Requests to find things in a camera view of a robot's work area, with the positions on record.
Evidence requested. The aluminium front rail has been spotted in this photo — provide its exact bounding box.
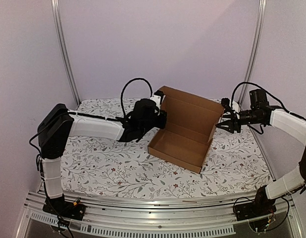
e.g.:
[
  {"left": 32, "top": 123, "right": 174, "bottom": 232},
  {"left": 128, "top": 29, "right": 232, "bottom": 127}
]
[{"left": 16, "top": 189, "right": 306, "bottom": 238}]

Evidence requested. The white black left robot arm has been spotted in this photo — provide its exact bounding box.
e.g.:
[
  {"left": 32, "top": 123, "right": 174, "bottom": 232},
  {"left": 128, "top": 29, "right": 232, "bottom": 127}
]
[{"left": 35, "top": 95, "right": 167, "bottom": 215}]

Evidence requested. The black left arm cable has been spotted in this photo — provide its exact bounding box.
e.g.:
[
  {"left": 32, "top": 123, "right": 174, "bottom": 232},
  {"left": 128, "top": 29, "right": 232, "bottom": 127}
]
[{"left": 119, "top": 77, "right": 153, "bottom": 119}]

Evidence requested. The left aluminium frame post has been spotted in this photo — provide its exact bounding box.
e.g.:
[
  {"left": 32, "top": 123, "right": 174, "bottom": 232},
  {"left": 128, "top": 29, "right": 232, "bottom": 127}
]
[{"left": 51, "top": 0, "right": 81, "bottom": 105}]

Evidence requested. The brown cardboard box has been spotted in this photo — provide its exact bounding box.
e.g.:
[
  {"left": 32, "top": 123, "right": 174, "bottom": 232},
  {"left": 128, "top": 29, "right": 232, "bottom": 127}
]
[{"left": 148, "top": 86, "right": 224, "bottom": 174}]

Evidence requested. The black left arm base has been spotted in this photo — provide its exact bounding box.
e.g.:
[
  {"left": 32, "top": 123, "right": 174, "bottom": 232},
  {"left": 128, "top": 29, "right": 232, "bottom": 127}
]
[{"left": 43, "top": 196, "right": 86, "bottom": 221}]

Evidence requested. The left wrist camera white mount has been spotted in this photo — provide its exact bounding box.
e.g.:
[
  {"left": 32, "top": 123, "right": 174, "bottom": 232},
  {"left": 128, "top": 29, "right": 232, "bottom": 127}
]
[{"left": 150, "top": 90, "right": 165, "bottom": 110}]

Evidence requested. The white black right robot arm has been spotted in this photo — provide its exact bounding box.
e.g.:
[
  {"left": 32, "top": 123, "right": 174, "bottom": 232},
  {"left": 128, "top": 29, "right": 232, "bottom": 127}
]
[{"left": 216, "top": 89, "right": 306, "bottom": 216}]

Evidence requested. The aluminium frame post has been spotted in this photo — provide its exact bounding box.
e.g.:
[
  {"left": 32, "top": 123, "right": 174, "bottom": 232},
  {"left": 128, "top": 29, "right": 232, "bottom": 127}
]
[
  {"left": 51, "top": 0, "right": 81, "bottom": 105},
  {"left": 238, "top": 0, "right": 267, "bottom": 105}
]

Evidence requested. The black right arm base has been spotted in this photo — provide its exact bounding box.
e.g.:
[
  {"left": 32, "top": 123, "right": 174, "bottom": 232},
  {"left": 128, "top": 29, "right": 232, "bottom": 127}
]
[{"left": 233, "top": 197, "right": 276, "bottom": 221}]

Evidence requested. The floral white table mat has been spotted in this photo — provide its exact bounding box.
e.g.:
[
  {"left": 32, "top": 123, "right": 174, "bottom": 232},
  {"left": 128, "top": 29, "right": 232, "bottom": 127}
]
[{"left": 43, "top": 98, "right": 270, "bottom": 199}]

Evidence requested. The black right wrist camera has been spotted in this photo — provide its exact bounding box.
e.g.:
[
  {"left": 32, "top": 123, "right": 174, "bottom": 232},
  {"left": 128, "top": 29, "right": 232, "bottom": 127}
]
[{"left": 221, "top": 98, "right": 240, "bottom": 118}]

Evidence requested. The right aluminium frame post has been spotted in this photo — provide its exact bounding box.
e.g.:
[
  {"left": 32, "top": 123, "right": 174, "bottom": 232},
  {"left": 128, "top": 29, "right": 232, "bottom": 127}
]
[{"left": 238, "top": 0, "right": 267, "bottom": 105}]

